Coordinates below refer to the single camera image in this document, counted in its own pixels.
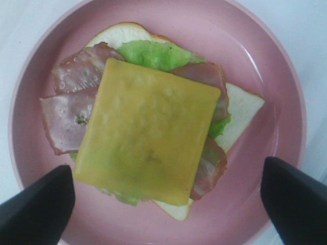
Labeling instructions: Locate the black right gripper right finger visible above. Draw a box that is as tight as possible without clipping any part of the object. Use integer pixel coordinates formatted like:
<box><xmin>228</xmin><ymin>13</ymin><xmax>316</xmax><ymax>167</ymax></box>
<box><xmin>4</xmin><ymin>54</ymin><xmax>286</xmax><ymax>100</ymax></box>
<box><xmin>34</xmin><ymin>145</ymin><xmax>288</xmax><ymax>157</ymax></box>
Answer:
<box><xmin>260</xmin><ymin>157</ymin><xmax>326</xmax><ymax>244</ymax></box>

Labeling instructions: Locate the pink round plate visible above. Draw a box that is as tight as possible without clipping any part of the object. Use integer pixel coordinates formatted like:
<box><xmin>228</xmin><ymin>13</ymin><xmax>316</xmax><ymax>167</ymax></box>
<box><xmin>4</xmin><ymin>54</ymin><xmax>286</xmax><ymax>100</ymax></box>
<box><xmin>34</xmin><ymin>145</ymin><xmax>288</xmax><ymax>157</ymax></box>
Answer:
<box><xmin>8</xmin><ymin>1</ymin><xmax>307</xmax><ymax>244</ymax></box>

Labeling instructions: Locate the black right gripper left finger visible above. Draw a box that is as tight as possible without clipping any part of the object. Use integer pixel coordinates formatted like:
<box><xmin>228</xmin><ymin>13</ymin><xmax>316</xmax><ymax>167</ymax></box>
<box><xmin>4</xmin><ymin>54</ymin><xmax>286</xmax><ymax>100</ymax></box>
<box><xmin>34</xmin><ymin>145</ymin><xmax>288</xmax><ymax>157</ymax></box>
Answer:
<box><xmin>1</xmin><ymin>165</ymin><xmax>75</xmax><ymax>244</ymax></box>

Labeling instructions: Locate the bacon strip from container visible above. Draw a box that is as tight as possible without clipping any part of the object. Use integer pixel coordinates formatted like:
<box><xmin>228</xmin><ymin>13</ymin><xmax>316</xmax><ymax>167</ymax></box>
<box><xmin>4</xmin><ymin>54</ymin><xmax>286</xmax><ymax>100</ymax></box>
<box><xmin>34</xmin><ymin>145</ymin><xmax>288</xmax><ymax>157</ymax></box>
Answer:
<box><xmin>40</xmin><ymin>87</ymin><xmax>231</xmax><ymax>201</ymax></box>
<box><xmin>52</xmin><ymin>40</ymin><xmax>229</xmax><ymax>123</ymax></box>

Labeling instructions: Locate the yellow cheese slice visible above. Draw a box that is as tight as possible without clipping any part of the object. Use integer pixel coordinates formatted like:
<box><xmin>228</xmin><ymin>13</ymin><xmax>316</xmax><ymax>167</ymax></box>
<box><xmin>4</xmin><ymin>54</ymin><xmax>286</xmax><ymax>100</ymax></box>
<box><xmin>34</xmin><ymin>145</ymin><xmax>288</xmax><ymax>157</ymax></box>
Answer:
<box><xmin>73</xmin><ymin>58</ymin><xmax>220</xmax><ymax>206</ymax></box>

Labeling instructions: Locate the bread slice from container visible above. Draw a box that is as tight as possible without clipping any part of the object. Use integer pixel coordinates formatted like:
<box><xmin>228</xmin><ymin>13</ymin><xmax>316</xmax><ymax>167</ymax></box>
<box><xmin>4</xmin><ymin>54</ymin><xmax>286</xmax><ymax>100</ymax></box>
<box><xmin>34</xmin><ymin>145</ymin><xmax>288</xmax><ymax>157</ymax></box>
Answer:
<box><xmin>86</xmin><ymin>22</ymin><xmax>265</xmax><ymax>221</ymax></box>

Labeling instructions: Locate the green lettuce leaf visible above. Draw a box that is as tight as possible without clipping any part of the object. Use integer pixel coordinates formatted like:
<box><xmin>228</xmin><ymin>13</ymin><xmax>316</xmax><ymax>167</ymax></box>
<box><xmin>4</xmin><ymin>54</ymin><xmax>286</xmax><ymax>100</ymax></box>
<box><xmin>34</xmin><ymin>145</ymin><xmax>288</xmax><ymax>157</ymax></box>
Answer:
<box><xmin>74</xmin><ymin>41</ymin><xmax>230</xmax><ymax>206</ymax></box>

